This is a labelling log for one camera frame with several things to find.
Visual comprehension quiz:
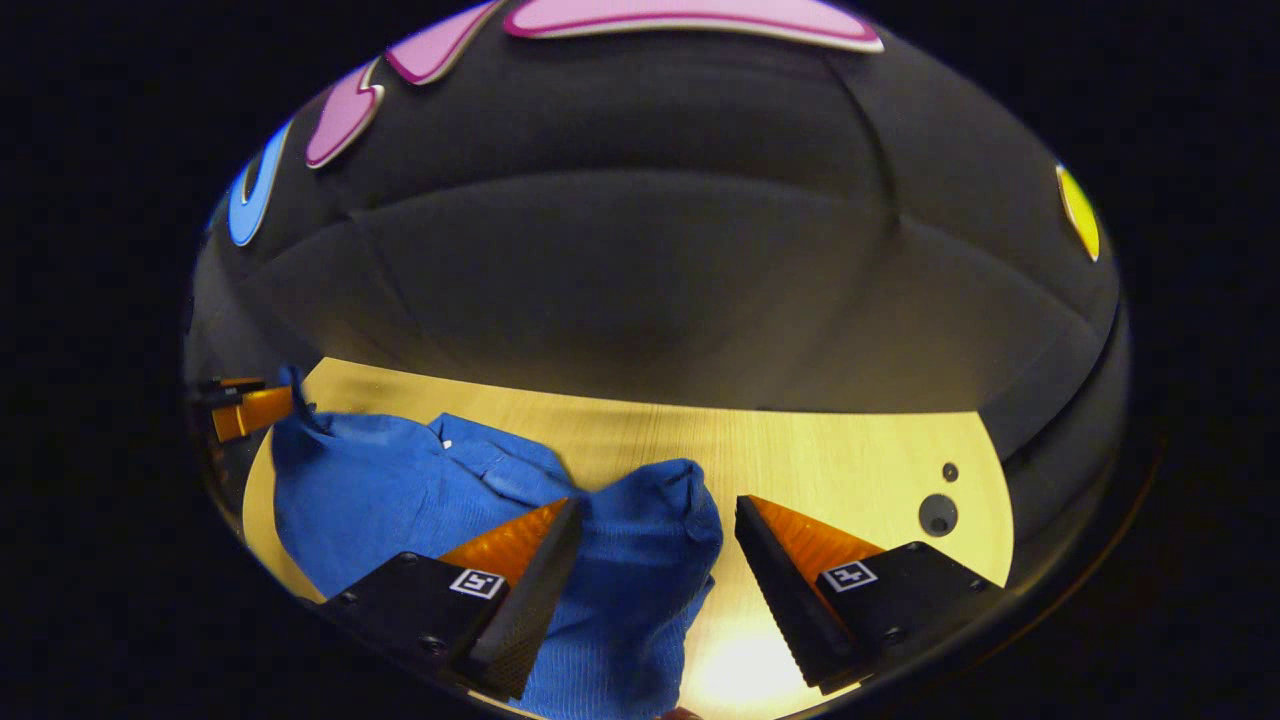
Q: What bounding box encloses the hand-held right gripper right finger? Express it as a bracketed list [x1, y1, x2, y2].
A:
[735, 494, 1006, 694]

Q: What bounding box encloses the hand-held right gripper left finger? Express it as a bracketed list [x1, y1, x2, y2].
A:
[318, 497, 585, 701]

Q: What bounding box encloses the blue button shirt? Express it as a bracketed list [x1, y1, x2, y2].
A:
[270, 365, 725, 720]

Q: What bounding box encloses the black round table grommet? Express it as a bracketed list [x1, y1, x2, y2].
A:
[918, 493, 959, 538]

